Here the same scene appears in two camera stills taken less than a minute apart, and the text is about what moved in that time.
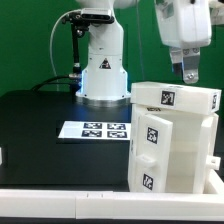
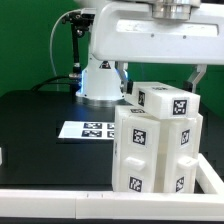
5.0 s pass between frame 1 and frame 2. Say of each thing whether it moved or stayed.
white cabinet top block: moved
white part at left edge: stayed
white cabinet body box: moved
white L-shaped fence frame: stayed
